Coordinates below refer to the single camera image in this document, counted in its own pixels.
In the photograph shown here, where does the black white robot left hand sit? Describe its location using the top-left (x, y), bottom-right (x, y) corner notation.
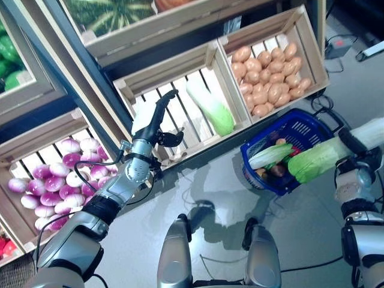
top-left (131, 89), bottom-right (185, 148)

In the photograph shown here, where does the silver robot left leg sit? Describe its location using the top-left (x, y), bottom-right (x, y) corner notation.
top-left (157, 214), bottom-right (193, 288)

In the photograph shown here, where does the dark green striped pumpkin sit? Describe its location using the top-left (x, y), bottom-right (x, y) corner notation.
top-left (64, 0), bottom-right (157, 37)

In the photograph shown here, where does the silver robot leg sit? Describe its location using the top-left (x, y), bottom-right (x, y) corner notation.
top-left (157, 214), bottom-right (193, 288)
top-left (241, 217), bottom-right (283, 288)

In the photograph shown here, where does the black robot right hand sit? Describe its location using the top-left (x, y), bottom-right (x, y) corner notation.
top-left (334, 128), bottom-right (384, 181)

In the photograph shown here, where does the napa cabbage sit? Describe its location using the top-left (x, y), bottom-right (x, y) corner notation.
top-left (185, 79), bottom-right (235, 136)
top-left (248, 143), bottom-right (295, 170)
top-left (287, 117), bottom-right (384, 184)

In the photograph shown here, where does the small orange pumpkin green stem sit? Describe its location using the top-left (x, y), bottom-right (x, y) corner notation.
top-left (154, 0), bottom-right (194, 13)

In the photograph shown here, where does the silver robot right leg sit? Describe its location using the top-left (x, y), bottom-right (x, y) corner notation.
top-left (241, 217), bottom-right (283, 288)

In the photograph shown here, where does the wooden display shelf frame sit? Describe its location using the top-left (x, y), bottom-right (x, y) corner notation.
top-left (0, 0), bottom-right (329, 175)

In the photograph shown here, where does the large wooden crate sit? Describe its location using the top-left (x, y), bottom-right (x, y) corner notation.
top-left (58, 0), bottom-right (281, 69)

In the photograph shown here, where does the blue plastic shopping basket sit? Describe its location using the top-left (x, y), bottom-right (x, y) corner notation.
top-left (239, 108), bottom-right (335, 196)

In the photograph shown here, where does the green bell pepper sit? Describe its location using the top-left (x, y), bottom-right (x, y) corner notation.
top-left (4, 70), bottom-right (31, 91)
top-left (0, 35), bottom-right (22, 63)

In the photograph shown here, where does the white office desk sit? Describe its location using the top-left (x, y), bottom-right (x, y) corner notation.
top-left (355, 40), bottom-right (384, 63)

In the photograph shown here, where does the grey box red button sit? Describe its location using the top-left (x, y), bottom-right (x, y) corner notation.
top-left (325, 38), bottom-right (352, 60)

